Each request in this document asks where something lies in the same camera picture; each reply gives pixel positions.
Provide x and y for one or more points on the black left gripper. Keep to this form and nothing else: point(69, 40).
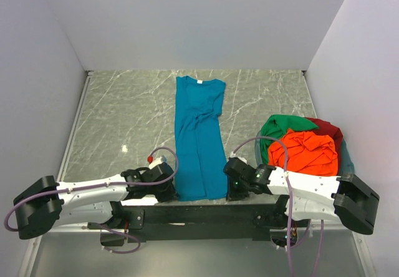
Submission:
point(169, 194)

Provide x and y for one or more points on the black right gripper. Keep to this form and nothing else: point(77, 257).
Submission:
point(233, 195)

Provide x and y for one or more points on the blue t-shirt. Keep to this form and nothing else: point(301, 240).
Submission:
point(199, 147)

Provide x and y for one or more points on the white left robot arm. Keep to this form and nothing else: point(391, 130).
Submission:
point(48, 203)

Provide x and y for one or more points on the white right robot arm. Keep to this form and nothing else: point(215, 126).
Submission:
point(346, 198)

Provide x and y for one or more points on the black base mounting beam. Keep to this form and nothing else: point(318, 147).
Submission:
point(200, 222)

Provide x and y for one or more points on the green t-shirt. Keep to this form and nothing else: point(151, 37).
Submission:
point(277, 125)

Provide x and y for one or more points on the orange t-shirt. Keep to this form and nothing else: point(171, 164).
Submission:
point(308, 153)

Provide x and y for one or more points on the red t-shirt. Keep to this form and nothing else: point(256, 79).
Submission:
point(326, 128)

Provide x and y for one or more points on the translucent blue plastic basket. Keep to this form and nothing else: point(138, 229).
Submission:
point(345, 163)

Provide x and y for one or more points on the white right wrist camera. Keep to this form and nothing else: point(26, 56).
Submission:
point(233, 155)

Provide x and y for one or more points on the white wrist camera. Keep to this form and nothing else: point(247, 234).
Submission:
point(233, 155)
point(153, 162)

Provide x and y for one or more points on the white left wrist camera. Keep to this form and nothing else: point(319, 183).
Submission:
point(153, 162)

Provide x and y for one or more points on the aluminium rail frame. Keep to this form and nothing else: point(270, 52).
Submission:
point(129, 115)

